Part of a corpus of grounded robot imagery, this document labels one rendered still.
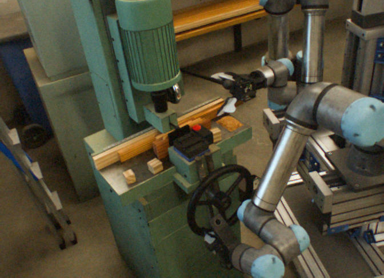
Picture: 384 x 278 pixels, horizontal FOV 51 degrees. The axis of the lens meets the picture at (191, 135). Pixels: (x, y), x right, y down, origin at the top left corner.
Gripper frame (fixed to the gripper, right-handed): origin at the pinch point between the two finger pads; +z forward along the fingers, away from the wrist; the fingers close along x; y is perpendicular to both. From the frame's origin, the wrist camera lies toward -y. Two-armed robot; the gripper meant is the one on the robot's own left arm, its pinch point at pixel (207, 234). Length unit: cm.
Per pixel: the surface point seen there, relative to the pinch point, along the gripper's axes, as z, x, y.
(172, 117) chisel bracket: 20.0, 13.8, -37.4
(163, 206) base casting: 21.9, -3.6, -9.0
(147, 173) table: 17.5, -4.8, -24.1
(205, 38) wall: 256, 175, -61
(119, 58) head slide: 25, 7, -65
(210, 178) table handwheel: -3.0, 8.0, -17.3
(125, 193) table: 14.4, -15.4, -22.8
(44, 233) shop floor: 145, -48, 7
